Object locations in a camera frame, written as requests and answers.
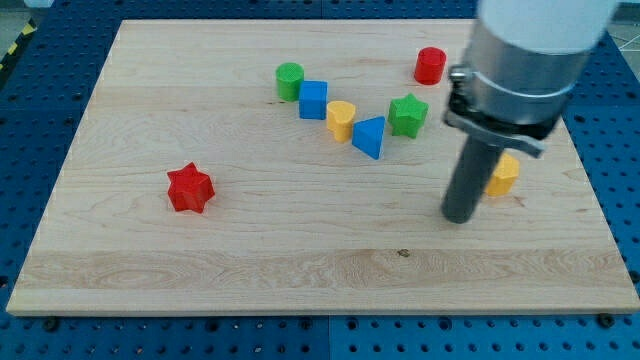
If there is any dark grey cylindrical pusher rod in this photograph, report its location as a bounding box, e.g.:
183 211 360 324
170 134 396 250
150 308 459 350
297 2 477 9
441 136 503 224

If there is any yellow hexagon block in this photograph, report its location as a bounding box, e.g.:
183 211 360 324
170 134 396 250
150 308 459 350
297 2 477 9
485 153 520 197

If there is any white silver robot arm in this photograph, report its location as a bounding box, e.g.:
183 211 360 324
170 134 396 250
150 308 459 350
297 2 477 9
441 0 619 224

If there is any green star block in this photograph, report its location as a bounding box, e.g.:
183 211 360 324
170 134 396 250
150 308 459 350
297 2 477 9
388 93 429 139

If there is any blue triangle block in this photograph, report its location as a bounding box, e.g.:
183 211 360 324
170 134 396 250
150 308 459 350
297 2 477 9
351 116 386 160

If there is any red cylinder block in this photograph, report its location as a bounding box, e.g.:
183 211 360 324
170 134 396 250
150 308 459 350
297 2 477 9
414 47 447 85

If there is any yellow heart block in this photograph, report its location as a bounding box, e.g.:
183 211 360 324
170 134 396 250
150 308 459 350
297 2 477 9
326 100 356 143

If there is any blue cube block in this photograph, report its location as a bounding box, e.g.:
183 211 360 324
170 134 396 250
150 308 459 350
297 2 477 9
299 80 328 120

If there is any green cylinder block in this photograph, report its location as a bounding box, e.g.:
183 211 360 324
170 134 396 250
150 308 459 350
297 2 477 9
275 62 305 102

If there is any light wooden board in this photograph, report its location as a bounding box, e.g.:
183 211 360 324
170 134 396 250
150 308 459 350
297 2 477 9
7 20 639 316

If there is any red star block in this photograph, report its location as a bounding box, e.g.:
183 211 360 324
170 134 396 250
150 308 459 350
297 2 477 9
167 162 215 213

